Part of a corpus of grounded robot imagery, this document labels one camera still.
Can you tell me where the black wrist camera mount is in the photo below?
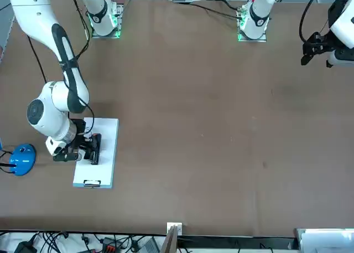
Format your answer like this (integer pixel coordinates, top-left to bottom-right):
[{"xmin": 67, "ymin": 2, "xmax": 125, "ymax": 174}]
[{"xmin": 53, "ymin": 145, "xmax": 84, "ymax": 163}]

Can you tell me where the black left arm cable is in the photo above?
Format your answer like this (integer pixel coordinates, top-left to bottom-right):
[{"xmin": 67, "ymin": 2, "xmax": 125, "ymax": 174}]
[{"xmin": 299, "ymin": 0, "xmax": 332, "ymax": 45}]

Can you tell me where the clipboard with metal clip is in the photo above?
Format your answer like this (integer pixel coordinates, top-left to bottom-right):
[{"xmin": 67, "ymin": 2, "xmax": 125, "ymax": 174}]
[{"xmin": 72, "ymin": 117, "xmax": 119, "ymax": 189}]

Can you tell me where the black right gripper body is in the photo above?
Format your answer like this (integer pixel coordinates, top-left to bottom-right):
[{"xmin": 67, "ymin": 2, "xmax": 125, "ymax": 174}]
[{"xmin": 72, "ymin": 119, "xmax": 94, "ymax": 146}]

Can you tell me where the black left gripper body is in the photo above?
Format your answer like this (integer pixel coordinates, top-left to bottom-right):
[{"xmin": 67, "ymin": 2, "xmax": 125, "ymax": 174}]
[{"xmin": 315, "ymin": 33, "xmax": 337, "ymax": 55}]

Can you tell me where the black stapler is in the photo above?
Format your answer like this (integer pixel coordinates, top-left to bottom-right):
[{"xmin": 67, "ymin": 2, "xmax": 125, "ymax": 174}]
[{"xmin": 86, "ymin": 133, "xmax": 103, "ymax": 166}]

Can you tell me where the blue desk lamp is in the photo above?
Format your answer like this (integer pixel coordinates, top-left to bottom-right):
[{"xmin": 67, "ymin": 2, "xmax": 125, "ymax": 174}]
[{"xmin": 0, "ymin": 138, "xmax": 37, "ymax": 178}]

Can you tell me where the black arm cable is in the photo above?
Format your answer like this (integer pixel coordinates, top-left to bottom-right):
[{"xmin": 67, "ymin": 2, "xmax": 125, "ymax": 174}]
[
  {"xmin": 299, "ymin": 0, "xmax": 332, "ymax": 45},
  {"xmin": 26, "ymin": 0, "xmax": 96, "ymax": 140}
]

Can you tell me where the white tray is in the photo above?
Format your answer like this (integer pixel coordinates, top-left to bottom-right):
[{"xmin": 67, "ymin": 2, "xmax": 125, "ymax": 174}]
[{"xmin": 294, "ymin": 228, "xmax": 354, "ymax": 253}]

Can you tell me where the aluminium frame post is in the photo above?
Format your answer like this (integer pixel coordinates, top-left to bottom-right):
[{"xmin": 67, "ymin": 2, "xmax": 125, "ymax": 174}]
[{"xmin": 162, "ymin": 222, "xmax": 183, "ymax": 253}]

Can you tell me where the black red power strip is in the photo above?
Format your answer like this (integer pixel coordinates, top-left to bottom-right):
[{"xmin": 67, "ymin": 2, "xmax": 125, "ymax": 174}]
[{"xmin": 100, "ymin": 237, "xmax": 123, "ymax": 253}]

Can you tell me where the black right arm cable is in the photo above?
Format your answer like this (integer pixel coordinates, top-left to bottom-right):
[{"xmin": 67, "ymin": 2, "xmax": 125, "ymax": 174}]
[{"xmin": 26, "ymin": 0, "xmax": 96, "ymax": 140}]

